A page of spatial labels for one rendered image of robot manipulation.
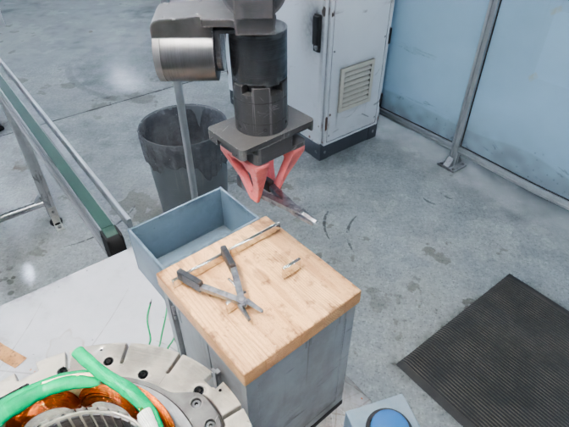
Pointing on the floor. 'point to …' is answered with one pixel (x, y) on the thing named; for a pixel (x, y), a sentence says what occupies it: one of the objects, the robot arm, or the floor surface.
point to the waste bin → (166, 184)
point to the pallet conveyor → (10, 102)
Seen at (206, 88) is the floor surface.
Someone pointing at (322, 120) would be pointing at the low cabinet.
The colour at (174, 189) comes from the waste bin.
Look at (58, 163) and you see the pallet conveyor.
